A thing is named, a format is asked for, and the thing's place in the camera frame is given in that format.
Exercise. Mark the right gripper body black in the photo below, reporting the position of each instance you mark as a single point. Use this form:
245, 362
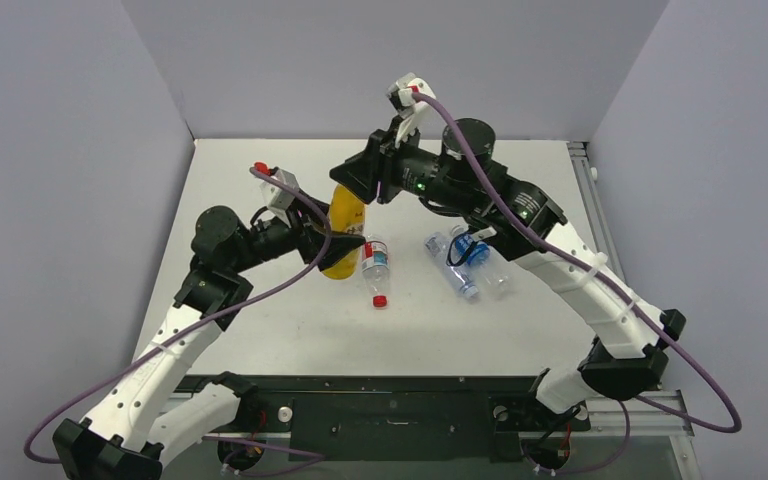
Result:
384, 168

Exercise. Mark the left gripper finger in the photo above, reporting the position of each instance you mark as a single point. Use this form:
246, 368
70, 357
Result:
340, 245
312, 208

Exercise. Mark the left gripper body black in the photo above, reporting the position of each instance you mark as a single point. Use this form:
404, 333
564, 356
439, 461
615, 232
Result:
301, 235

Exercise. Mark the yellow juice bottle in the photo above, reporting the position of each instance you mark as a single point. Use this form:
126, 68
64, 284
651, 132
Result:
347, 215

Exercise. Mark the clear bottle red label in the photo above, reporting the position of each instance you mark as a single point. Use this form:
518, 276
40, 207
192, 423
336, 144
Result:
375, 266

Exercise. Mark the red bottle cap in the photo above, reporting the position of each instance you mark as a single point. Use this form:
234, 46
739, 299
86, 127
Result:
379, 301

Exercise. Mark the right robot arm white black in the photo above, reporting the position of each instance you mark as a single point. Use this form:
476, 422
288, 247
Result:
628, 354

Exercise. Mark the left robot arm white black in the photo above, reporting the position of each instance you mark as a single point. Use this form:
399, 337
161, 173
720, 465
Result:
127, 435

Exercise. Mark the clear crumpled water bottle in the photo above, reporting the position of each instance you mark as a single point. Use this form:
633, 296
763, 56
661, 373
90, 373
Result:
437, 246

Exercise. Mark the clear bottle blue label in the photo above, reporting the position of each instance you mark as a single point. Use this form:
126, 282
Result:
482, 262

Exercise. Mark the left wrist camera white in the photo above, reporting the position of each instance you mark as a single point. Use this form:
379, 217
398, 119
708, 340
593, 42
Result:
277, 196

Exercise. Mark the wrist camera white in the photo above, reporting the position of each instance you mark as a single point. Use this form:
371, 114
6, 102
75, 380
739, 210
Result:
409, 110
277, 196

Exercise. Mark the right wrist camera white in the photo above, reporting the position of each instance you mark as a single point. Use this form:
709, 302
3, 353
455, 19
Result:
409, 110

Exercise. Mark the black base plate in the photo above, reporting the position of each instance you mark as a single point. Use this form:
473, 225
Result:
432, 418

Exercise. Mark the aluminium frame rail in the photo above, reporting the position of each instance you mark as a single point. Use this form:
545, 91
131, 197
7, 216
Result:
586, 175

